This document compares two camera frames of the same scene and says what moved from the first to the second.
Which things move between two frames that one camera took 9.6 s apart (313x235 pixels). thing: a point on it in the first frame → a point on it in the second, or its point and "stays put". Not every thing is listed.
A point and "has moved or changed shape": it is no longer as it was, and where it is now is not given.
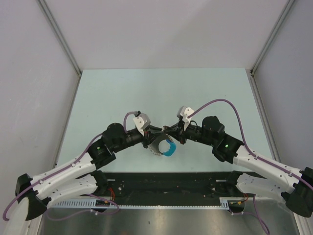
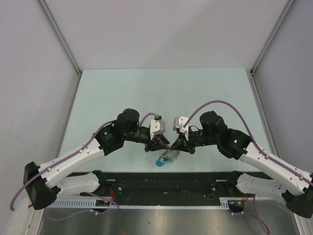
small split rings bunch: [166, 128] → [166, 152]
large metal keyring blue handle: [154, 145] has moved or changed shape
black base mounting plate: [168, 186] stays put
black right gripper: [180, 133] → [182, 144]
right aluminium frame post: [287, 6] stays put
